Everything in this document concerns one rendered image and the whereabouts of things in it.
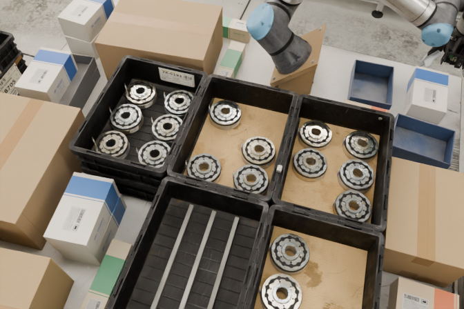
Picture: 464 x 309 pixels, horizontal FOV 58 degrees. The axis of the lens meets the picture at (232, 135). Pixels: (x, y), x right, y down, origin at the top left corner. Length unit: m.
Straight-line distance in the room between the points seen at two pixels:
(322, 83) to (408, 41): 1.50
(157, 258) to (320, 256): 0.44
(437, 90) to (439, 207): 0.53
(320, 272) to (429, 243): 0.31
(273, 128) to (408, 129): 0.53
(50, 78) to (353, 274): 1.17
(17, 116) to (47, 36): 1.73
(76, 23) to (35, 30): 1.49
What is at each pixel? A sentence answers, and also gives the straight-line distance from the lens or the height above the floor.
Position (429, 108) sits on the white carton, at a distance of 1.65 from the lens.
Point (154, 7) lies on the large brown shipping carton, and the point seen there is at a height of 0.90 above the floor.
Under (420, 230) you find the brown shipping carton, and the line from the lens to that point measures 1.29.
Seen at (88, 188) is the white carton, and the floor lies 0.88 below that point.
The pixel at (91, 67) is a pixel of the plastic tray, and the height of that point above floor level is 0.78.
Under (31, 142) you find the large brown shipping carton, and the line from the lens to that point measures 1.38.
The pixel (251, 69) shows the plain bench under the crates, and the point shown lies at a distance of 1.73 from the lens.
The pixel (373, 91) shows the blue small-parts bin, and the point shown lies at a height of 0.70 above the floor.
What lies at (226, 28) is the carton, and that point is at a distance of 1.83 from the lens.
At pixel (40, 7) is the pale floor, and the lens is 3.41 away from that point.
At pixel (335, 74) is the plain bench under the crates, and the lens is 1.77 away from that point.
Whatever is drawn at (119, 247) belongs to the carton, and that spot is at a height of 0.76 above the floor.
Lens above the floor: 1.94
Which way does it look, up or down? 55 degrees down
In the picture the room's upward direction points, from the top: 1 degrees clockwise
